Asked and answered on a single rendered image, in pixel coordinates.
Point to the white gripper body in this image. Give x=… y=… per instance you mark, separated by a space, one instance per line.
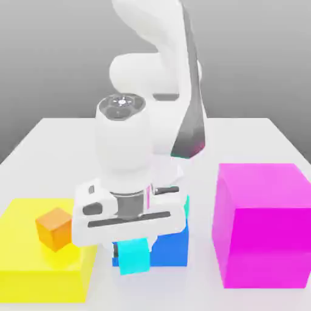
x=160 y=223

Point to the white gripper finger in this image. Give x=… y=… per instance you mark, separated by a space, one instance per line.
x=150 y=243
x=109 y=250

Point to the small cyan cube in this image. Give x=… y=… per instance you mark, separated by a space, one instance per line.
x=133 y=256

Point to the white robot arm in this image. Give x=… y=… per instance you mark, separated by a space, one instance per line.
x=121 y=145

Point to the small teal cube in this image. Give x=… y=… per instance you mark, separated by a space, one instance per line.
x=186 y=205

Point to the small orange cube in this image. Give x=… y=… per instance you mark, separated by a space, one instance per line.
x=54 y=230

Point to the large blue box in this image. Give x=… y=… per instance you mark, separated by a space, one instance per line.
x=170 y=250

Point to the large yellow box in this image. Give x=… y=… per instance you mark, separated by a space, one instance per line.
x=36 y=272

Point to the large magenta box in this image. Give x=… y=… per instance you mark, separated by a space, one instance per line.
x=264 y=230

